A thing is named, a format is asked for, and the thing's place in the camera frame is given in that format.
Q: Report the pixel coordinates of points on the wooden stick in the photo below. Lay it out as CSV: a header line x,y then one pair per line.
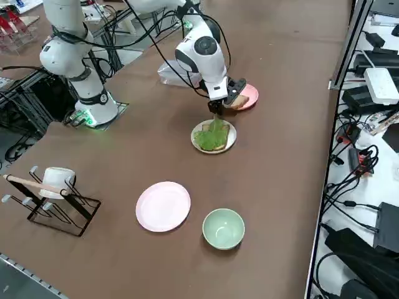
x,y
31,183

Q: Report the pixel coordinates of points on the white power strip box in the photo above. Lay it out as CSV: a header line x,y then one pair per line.
x,y
381,84

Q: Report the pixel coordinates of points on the pink round plate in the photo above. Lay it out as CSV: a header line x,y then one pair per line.
x,y
162,207
252,93

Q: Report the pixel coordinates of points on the black flat box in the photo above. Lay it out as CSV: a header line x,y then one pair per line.
x,y
374,60

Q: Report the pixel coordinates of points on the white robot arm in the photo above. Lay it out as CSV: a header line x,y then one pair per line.
x,y
205,59
187,25

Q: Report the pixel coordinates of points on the black power adapter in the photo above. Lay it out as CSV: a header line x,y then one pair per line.
x,y
358,96

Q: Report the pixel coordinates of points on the black bag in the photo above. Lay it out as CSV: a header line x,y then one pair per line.
x,y
358,261

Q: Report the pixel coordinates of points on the green lettuce leaf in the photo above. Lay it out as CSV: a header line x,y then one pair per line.
x,y
210,137

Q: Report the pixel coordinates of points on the black red electronic device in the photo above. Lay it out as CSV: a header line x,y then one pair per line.
x,y
349,134

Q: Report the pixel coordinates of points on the aluminium frame post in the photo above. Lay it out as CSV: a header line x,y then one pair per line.
x,y
347,50

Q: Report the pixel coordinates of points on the white round plate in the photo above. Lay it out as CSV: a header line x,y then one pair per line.
x,y
232,137

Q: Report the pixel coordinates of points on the white cup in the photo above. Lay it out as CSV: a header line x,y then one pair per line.
x,y
53,177

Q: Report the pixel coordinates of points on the green bowl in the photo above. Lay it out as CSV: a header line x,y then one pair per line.
x,y
215,224

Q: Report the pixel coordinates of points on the clear plastic container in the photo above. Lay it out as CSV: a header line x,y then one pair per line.
x,y
166,76

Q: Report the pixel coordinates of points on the small black adapter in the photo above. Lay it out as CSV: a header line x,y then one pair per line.
x,y
374,39

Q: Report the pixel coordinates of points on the grey aluminium rail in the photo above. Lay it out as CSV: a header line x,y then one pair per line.
x,y
18,271

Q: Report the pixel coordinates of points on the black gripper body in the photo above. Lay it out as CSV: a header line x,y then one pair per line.
x,y
215,102

